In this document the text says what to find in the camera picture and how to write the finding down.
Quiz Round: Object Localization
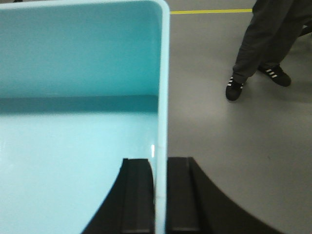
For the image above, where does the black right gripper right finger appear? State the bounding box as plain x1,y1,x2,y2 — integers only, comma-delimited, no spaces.
166,157,279,234

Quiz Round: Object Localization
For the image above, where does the person in grey trousers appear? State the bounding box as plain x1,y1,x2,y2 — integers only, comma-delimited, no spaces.
225,0,312,101

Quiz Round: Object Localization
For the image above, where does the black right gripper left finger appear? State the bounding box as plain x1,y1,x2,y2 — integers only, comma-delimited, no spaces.
82,158,155,234

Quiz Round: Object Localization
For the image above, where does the light blue plastic bin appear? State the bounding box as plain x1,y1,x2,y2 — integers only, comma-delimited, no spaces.
0,0,170,234

